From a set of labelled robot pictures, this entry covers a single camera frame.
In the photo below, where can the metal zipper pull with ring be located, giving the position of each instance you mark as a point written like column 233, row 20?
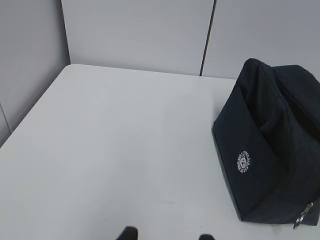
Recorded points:
column 302, row 215

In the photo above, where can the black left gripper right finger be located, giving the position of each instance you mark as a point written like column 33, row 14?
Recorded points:
column 206, row 237

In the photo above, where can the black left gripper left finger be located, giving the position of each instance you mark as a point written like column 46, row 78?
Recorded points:
column 128, row 233

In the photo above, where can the dark blue fabric bag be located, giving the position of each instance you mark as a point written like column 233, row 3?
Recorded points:
column 267, row 137

